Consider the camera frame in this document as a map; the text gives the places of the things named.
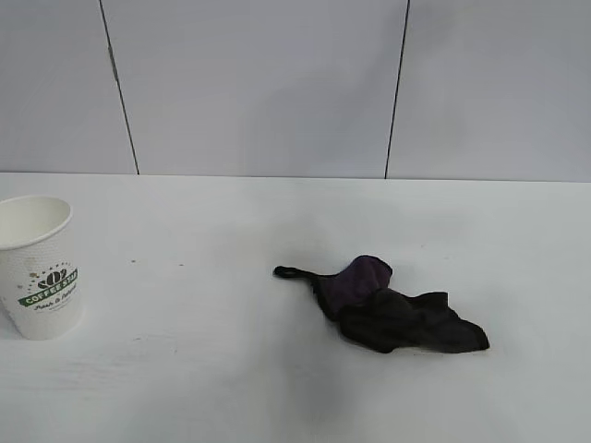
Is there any black purple cleaning cloth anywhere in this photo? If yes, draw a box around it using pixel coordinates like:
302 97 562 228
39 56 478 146
272 253 491 355

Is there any white paper coffee cup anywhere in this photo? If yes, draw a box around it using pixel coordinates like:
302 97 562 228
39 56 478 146
0 195 80 341

